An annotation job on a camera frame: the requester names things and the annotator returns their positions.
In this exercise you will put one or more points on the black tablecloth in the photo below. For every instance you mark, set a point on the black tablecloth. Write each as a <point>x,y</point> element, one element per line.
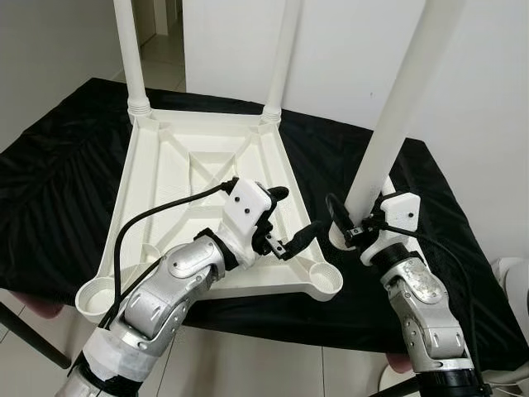
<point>58,182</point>

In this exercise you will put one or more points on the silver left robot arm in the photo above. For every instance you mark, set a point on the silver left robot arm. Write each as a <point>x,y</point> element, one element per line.
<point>165,289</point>

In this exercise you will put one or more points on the white pedestal fan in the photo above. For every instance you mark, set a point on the white pedestal fan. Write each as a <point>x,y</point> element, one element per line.
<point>514,281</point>

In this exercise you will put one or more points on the white plastic table top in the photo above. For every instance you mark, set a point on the white plastic table top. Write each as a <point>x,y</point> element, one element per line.
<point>165,157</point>

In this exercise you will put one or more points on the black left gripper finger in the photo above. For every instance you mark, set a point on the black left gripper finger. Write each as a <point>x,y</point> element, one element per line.
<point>306,239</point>
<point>278,194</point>

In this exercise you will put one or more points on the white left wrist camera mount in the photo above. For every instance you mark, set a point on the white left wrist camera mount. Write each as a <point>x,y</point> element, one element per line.
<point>246,207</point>

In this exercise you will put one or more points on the black metal table leg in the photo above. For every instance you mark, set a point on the black metal table leg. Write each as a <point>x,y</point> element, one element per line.
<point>33,335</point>

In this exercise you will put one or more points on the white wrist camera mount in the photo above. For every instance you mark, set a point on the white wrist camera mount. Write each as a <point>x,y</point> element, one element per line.
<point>246,207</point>
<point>397,211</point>

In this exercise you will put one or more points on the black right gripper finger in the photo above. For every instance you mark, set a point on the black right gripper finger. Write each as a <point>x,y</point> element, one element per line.
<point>335,217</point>

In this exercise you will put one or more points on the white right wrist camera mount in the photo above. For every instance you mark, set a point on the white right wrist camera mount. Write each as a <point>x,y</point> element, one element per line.
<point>397,211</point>

